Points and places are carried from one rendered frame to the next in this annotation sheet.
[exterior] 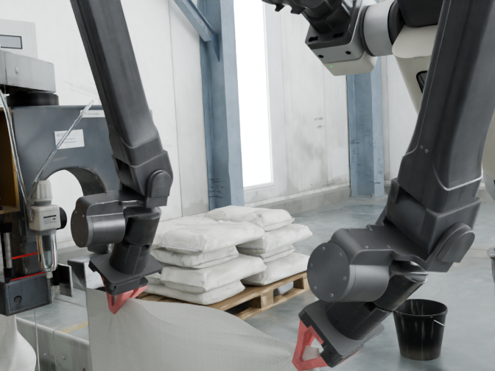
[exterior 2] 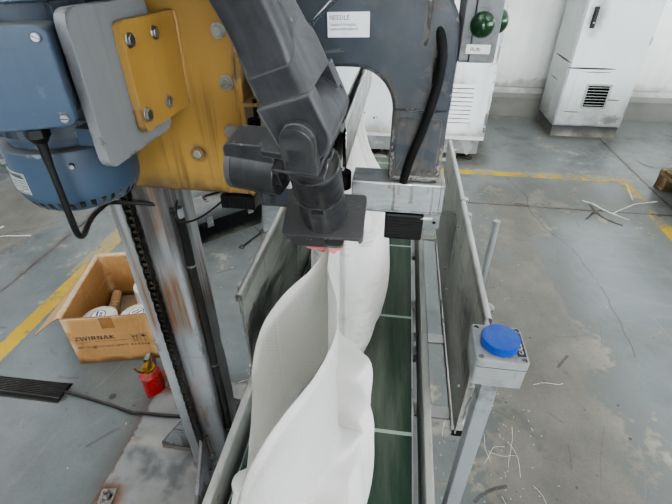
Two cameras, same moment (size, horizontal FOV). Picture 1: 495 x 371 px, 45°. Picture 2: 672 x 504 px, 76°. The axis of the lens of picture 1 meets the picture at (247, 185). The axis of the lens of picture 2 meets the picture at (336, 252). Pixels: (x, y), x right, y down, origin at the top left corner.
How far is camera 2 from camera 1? 0.71 m
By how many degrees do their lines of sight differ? 60
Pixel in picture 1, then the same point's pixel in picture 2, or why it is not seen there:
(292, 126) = not seen: outside the picture
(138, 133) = (255, 55)
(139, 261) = (315, 223)
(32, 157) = not seen: hidden behind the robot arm
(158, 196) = (292, 161)
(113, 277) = (289, 226)
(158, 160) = (296, 107)
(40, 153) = not seen: hidden behind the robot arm
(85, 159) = (368, 56)
